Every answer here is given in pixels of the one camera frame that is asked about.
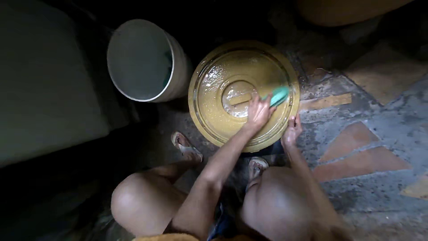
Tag person's right hand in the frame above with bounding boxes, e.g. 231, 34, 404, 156
281, 114, 303, 149

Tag person's left hand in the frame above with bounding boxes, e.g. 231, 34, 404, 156
247, 93, 277, 130

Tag green scrubbing brush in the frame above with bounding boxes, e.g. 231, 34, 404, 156
263, 86, 290, 108

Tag round yellow lid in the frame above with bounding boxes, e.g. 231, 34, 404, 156
188, 40, 300, 153

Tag person's right forearm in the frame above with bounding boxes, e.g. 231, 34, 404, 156
284, 144, 352, 241

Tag person's left forearm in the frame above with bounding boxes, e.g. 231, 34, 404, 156
163, 123, 262, 241

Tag person's legs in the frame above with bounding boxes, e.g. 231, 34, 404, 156
111, 131, 335, 241

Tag pale grey bucket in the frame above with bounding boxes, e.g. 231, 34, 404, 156
107, 19, 193, 103

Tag large orange basin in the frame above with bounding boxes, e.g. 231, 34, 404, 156
296, 0, 415, 27

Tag person's body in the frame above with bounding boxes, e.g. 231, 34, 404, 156
132, 201, 265, 241

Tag large grey block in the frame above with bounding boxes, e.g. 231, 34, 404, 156
0, 0, 130, 168

